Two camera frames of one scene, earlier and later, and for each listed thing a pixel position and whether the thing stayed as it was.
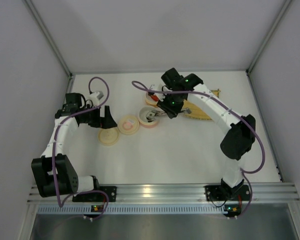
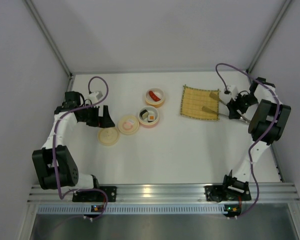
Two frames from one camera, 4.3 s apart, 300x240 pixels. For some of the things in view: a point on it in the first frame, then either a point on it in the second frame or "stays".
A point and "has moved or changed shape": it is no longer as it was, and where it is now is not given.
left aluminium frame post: [40, 24] stays
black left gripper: [101, 118] stays
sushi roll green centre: [151, 114] -> [144, 114]
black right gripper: [168, 110] -> [235, 106]
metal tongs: [152, 114] has moved or changed shape
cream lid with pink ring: [128, 124] stays
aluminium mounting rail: [181, 195] stays
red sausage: [154, 97] stays
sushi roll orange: [151, 118] stays
